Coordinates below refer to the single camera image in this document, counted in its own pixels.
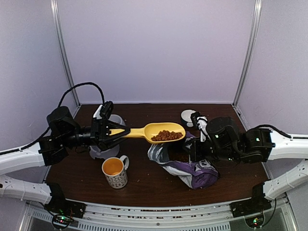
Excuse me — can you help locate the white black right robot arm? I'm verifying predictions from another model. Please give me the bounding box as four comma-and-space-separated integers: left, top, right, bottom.
191, 113, 308, 213

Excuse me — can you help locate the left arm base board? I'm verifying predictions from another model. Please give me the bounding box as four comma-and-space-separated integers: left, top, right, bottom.
41, 200, 86, 230

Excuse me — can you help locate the white mug yellow inside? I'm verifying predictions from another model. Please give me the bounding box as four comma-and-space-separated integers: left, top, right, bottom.
102, 155, 129, 189

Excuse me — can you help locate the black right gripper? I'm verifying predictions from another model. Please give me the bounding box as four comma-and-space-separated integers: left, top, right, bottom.
182, 137, 240, 163

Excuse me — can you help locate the brown kibble in bag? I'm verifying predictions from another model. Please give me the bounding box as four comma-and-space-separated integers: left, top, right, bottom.
168, 153, 189, 162

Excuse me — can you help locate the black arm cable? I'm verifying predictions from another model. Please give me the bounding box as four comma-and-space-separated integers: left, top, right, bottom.
0, 81, 106, 154
252, 124, 294, 139

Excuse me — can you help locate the grey double pet feeder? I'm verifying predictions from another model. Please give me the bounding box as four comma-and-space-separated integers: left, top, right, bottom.
89, 114, 126, 160

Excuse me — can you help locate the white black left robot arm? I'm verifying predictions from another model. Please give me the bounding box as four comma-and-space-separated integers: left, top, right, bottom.
0, 106, 131, 214

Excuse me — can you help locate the yellow plastic scoop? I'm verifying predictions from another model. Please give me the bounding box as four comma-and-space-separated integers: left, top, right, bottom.
111, 122, 186, 144

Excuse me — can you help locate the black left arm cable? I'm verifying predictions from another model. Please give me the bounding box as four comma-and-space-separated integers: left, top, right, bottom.
0, 81, 106, 154

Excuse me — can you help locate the brown kibble in scoop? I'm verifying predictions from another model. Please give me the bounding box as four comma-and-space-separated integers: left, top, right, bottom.
151, 130, 183, 141

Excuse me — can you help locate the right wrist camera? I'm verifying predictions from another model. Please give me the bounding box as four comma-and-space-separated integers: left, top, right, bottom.
191, 112, 208, 130

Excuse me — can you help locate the aluminium front rail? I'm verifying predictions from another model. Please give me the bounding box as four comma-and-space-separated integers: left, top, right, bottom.
25, 192, 289, 231

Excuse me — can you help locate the right arm base board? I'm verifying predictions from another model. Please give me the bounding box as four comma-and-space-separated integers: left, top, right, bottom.
230, 198, 271, 229

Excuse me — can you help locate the dark blue white bowl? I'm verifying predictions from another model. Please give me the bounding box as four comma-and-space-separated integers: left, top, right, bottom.
180, 109, 196, 128

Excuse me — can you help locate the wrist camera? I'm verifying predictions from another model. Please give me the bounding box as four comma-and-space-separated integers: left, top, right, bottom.
100, 101, 114, 119
191, 112, 208, 130

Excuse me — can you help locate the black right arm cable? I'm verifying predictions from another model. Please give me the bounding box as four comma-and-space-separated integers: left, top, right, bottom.
252, 124, 294, 139

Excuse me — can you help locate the left aluminium corner post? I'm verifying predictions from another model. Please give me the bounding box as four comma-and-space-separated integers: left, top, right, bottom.
50, 0, 81, 106

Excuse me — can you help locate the right aluminium corner post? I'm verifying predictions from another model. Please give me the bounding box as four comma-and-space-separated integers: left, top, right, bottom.
232, 0, 263, 107

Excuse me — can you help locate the aluminium corner post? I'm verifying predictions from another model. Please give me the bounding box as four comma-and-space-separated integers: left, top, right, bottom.
50, 0, 81, 106
232, 0, 263, 107

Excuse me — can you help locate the purple pet food bag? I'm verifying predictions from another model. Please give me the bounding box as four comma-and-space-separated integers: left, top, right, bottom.
147, 131, 220, 189

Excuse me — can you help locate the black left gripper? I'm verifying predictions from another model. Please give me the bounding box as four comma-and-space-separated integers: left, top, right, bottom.
61, 116, 131, 151

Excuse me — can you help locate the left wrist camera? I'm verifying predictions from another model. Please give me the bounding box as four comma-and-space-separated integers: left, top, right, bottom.
100, 101, 114, 119

